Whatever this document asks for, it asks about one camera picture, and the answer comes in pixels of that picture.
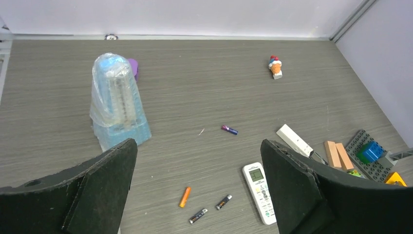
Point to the blue metronome in plastic wrap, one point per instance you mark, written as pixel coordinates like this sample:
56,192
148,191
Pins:
116,108

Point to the wooden block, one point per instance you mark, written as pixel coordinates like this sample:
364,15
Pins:
332,154
345,161

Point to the grey lego baseplate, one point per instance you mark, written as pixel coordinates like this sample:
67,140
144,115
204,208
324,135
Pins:
374,171

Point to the blue lego brick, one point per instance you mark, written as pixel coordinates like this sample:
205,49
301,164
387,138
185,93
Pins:
373,151

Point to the orange AAA battery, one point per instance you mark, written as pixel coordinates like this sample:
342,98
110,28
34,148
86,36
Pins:
185,197

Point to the left wooden block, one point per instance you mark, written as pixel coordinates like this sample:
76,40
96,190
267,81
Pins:
332,154

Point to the green lego brick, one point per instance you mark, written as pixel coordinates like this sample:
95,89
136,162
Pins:
362,157

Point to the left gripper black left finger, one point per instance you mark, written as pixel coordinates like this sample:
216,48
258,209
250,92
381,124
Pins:
88,198

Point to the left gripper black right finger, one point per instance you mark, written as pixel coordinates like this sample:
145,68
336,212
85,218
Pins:
312,198

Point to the green toy with eyes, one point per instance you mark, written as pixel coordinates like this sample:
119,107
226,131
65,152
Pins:
355,173

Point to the small toy figurine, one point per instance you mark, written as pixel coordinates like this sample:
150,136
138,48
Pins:
275,66

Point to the white remote control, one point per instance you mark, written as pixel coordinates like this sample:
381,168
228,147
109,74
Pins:
257,183

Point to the black AAA battery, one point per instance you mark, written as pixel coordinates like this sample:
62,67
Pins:
223,202
198,215

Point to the right wooden block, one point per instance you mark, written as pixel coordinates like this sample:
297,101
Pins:
345,161

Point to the round wall fixture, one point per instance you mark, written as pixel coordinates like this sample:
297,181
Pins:
111,37

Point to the purple plastic cap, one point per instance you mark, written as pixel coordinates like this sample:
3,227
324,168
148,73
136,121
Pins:
135,68

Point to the small grey lego piece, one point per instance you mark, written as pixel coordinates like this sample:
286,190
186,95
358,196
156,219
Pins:
390,159

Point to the yellow triangular tool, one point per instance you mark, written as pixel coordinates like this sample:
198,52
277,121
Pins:
394,178

